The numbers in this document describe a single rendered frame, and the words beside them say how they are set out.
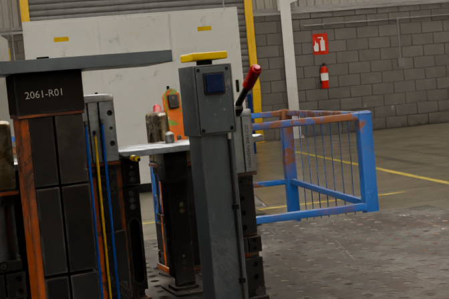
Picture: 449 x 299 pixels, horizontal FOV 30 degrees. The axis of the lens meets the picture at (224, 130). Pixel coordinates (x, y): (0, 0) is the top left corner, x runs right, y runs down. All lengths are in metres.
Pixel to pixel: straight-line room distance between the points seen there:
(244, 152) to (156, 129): 0.37
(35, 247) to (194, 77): 0.35
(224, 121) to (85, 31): 8.09
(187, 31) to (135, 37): 0.59
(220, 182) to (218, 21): 8.29
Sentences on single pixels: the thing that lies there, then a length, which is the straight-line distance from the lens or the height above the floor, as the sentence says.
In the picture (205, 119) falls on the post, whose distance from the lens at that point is 1.32.
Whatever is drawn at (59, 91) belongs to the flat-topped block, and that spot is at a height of 1.12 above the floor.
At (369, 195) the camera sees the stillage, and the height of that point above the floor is 0.60.
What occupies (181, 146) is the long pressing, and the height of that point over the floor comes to 1.00.
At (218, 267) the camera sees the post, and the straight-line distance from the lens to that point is 1.35.
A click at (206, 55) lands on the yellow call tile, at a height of 1.15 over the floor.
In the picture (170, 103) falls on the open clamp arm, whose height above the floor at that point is 1.08.
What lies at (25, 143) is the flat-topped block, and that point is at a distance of 1.25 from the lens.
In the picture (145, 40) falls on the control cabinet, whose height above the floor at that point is 1.70.
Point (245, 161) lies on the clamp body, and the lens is 1.52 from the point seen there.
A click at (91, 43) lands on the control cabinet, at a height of 1.71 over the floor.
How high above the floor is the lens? 1.10
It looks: 3 degrees down
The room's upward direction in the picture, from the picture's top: 5 degrees counter-clockwise
